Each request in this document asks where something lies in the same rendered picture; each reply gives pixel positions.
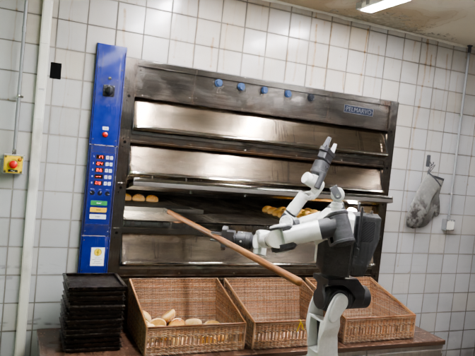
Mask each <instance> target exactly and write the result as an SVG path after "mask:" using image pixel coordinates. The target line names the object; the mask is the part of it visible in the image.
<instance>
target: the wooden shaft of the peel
mask: <svg viewBox="0 0 475 356"><path fill-rule="evenodd" d="M168 214H170V215H171V216H173V217H175V218H177V219H178V220H181V221H182V222H184V223H186V224H188V225H189V226H191V227H193V228H194V229H196V230H198V231H200V232H202V233H204V234H205V235H207V236H209V237H211V238H213V239H214V240H216V241H218V242H220V243H221V244H224V245H225V246H227V247H229V248H231V249H232V250H234V251H236V252H237V253H239V254H242V255H243V256H245V257H247V258H248V259H250V260H252V261H254V262H255V263H258V264H259V265H261V266H263V267H265V268H266V269H268V270H270V271H272V272H273V273H275V274H277V275H279V276H281V277H282V278H285V279H286V280H288V281H290V282H291V283H293V284H295V285H297V286H302V285H303V280H302V279H301V278H299V277H298V276H296V275H293V274H292V273H289V272H288V271H286V270H284V269H282V268H280V267H278V266H276V265H275V264H273V263H271V262H269V261H267V260H265V259H263V258H262V257H260V256H258V255H256V254H253V253H252V252H250V251H248V250H246V249H244V248H242V247H240V246H238V245H236V244H235V243H233V242H231V241H229V240H227V239H225V238H223V237H222V236H220V235H216V234H211V231H210V230H208V229H206V228H205V227H202V226H201V225H198V224H196V223H195V222H193V221H191V220H189V219H187V218H185V217H183V216H181V215H180V214H178V213H176V212H174V211H172V210H168Z"/></svg>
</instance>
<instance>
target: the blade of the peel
mask: <svg viewBox="0 0 475 356"><path fill-rule="evenodd" d="M163 208H170V209H172V211H174V212H176V213H193V214H204V210H200V209H196V208H190V207H188V206H164V205H150V204H136V203H125V204H124V210H132V211H148V212H163Z"/></svg>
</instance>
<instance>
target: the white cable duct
mask: <svg viewBox="0 0 475 356"><path fill-rule="evenodd" d="M52 9H53V0H43V6H42V23H41V32H40V49H39V58H38V68H37V84H36V93H35V110H34V119H33V136H32V145H31V154H30V171H29V180H28V197H27V206H26V215H25V232H24V241H23V258H22V267H21V277H20V293H19V303H18V319H17V329H16V345H15V355H14V356H24V352H25V336H26V327H27V317H28V301H29V292H30V276H31V266H32V257H33V241H34V232H35V215H36V206H37V190H38V181H39V172H40V155H41V146H42V130H43V121H44V111H45V95H46V86H47V69H48V60H49V44H50V35H51V26H52Z"/></svg>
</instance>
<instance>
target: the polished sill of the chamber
mask: <svg viewBox="0 0 475 356"><path fill-rule="evenodd" d="M196 224H198V225H201V226H202V227H205V228H206V229H208V230H210V231H222V229H223V226H224V225H225V226H228V227H229V230H235V231H236V232H238V231H242V232H256V231H257V230H268V231H270V229H269V228H270V226H271V225H248V224H230V223H211V222H196ZM123 227H125V228H147V229H169V230H196V229H194V228H193V227H191V226H189V225H188V224H186V223H184V222H176V221H158V220H123Z"/></svg>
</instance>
